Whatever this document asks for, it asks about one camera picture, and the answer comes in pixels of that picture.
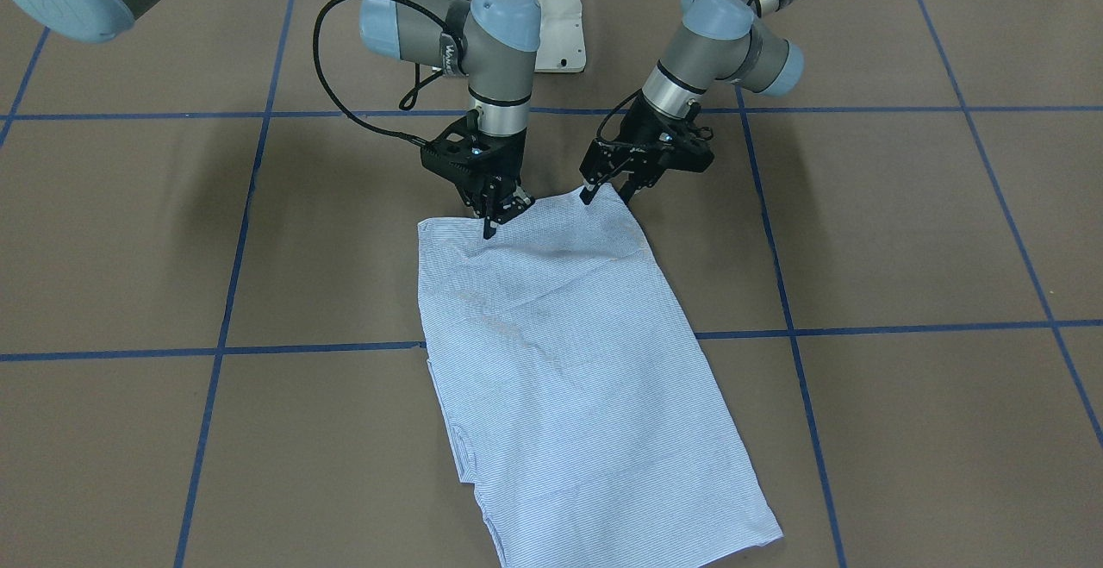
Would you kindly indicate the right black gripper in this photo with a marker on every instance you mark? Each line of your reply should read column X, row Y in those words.
column 508, row 157

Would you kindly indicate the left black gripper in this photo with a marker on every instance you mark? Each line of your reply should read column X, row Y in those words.
column 644, row 122

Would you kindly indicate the light blue striped shirt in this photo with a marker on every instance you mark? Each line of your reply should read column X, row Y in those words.
column 579, row 404

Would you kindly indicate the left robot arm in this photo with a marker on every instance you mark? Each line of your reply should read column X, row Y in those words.
column 741, row 25

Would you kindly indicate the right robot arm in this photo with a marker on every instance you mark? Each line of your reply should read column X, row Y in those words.
column 493, row 44

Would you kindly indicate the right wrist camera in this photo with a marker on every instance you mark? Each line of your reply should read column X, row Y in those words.
column 455, row 153

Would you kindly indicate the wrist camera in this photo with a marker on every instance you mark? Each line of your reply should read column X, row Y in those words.
column 455, row 153
column 685, row 148

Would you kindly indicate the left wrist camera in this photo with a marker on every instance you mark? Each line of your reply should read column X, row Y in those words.
column 685, row 148

